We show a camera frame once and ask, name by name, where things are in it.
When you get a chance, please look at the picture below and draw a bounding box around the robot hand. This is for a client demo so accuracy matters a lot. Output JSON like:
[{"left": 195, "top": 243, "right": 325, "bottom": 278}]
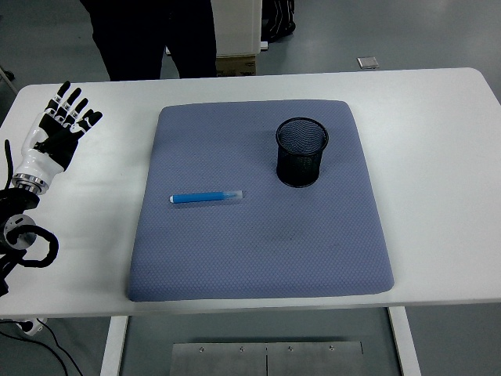
[{"left": 14, "top": 80, "right": 104, "bottom": 186}]

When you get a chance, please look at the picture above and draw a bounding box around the white pedestal with base bar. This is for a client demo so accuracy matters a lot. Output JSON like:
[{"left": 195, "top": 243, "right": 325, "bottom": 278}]
[{"left": 164, "top": 0, "right": 269, "bottom": 59}]

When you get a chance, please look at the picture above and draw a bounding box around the person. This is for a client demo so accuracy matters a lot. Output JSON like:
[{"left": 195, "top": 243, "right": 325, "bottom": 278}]
[{"left": 80, "top": 0, "right": 218, "bottom": 82}]

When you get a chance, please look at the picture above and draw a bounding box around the blue-grey padded mat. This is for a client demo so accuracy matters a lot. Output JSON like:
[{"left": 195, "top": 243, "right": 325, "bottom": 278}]
[{"left": 127, "top": 99, "right": 395, "bottom": 303}]

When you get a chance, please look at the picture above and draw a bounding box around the brown cardboard box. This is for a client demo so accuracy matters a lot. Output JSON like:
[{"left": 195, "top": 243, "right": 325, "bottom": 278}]
[{"left": 215, "top": 54, "right": 258, "bottom": 78}]

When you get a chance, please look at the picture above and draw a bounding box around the blue marker with clear cap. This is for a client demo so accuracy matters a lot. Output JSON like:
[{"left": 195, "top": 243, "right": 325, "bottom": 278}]
[{"left": 168, "top": 190, "right": 244, "bottom": 205}]

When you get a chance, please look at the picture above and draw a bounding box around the white power strip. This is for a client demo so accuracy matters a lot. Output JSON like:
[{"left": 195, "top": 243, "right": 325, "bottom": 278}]
[{"left": 17, "top": 317, "right": 48, "bottom": 337}]

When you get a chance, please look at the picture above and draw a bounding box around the white table leg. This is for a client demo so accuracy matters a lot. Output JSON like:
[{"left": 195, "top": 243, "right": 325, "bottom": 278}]
[
  {"left": 99, "top": 315, "right": 130, "bottom": 376},
  {"left": 387, "top": 305, "right": 423, "bottom": 376}
]

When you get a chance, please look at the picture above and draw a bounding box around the black mesh pen holder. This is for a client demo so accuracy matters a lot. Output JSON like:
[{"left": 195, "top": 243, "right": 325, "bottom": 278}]
[{"left": 275, "top": 117, "right": 330, "bottom": 189}]

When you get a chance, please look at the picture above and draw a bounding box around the grey metal plate with screws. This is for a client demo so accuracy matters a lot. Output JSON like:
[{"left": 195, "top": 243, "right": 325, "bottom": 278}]
[
  {"left": 171, "top": 342, "right": 268, "bottom": 376},
  {"left": 265, "top": 341, "right": 364, "bottom": 376}
]

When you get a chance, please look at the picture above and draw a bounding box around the black floor cable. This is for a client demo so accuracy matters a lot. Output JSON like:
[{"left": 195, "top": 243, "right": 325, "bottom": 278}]
[{"left": 0, "top": 319, "right": 85, "bottom": 376}]

